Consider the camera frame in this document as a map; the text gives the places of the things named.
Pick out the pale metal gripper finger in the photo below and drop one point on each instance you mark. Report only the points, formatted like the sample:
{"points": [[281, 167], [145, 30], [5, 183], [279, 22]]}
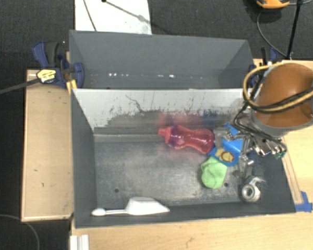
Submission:
{"points": [[250, 167], [242, 160]]}

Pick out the blue box with lion print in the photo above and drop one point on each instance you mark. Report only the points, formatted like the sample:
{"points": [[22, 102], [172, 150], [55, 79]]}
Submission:
{"points": [[228, 152]]}

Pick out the grey angular object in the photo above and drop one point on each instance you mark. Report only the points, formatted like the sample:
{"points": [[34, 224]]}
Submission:
{"points": [[221, 135]]}

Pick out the green cloth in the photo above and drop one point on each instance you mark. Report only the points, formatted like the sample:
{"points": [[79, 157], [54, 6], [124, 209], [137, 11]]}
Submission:
{"points": [[212, 174]]}

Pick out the red plastic bottle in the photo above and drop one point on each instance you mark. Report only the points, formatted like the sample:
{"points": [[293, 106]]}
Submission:
{"points": [[193, 139]]}

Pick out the grey metal bin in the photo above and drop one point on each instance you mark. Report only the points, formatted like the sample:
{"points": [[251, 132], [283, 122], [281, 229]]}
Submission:
{"points": [[146, 165]]}

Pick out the white plastic scoop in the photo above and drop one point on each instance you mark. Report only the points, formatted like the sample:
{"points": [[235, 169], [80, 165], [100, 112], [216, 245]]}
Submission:
{"points": [[143, 207]]}

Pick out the pale wood board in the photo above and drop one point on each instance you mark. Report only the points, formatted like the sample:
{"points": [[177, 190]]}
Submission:
{"points": [[47, 152]]}

